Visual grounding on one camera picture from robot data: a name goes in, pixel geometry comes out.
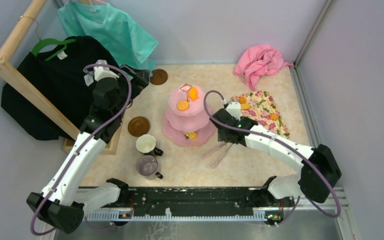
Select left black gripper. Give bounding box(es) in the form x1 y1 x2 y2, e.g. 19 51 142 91
113 63 150 120

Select pink-tipped metal tongs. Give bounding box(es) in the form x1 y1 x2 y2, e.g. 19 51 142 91
200 143 233 169

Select brown round coaster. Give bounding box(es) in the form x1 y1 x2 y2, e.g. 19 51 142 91
127 116 151 137
149 69 169 85

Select yellow cake piece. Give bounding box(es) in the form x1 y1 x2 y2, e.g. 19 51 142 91
184 132 198 140

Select pink three-tier cake stand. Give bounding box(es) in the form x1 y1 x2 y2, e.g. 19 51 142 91
162 83 215 147

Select floral serving tray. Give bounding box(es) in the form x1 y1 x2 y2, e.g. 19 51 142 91
230 90 290 139

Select orange round cookie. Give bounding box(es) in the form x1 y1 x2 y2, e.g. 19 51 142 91
176 100 189 112
238 96 247 105

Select pink cloth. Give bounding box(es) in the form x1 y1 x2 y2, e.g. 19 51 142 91
233 44 294 91

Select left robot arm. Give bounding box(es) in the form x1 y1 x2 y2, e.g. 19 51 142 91
26 62 150 236

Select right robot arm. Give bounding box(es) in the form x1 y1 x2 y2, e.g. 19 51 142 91
210 109 342 206

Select orange pastry piece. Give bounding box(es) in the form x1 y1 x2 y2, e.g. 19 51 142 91
240 102 251 111

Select teal t-shirt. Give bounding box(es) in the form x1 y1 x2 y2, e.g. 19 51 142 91
57 1 159 80

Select white mug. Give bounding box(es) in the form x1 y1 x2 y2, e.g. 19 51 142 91
135 134 164 157

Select black t-shirt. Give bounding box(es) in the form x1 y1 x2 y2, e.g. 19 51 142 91
0 36 117 141

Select purple mug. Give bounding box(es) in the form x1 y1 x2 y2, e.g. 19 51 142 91
136 155 164 180

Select green clothes hanger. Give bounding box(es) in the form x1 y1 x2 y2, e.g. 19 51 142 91
31 38 77 62

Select wooden clothes rack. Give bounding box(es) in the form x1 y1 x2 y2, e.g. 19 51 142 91
0 0 127 155

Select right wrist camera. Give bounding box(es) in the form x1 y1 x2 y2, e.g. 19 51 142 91
224 101 242 120

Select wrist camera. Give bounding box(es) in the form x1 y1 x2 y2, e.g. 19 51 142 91
224 101 242 120
93 66 119 82

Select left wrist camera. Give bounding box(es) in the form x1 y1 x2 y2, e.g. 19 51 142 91
93 66 119 82

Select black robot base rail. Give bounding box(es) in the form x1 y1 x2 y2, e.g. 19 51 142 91
105 187 295 217

